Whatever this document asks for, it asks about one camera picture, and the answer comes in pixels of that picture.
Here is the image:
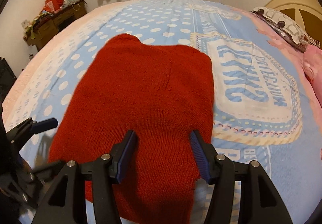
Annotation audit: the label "patterned pillow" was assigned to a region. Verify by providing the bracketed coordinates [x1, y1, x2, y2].
[249, 6, 321, 53]

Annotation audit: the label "polka dot printed blanket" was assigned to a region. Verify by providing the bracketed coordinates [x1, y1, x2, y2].
[1, 0, 322, 224]

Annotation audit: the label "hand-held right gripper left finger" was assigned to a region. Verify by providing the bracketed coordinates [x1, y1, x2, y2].
[31, 130, 138, 224]

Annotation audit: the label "pink pillow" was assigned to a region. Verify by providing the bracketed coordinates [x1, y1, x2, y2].
[303, 45, 322, 109]

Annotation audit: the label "red knitted sweater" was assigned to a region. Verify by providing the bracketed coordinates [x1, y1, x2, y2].
[48, 33, 215, 224]

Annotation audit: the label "red packages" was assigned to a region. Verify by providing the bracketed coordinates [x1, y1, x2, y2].
[45, 0, 63, 13]

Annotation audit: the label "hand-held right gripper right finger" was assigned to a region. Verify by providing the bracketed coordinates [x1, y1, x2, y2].
[189, 130, 293, 224]

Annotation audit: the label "cream bed headboard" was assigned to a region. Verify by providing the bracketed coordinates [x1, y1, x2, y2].
[263, 0, 322, 36]

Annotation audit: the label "brown wooden desk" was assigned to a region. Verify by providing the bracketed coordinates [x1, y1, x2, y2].
[24, 0, 87, 51]

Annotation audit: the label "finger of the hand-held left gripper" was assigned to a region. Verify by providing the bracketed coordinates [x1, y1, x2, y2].
[5, 160, 66, 211]
[6, 118, 59, 144]

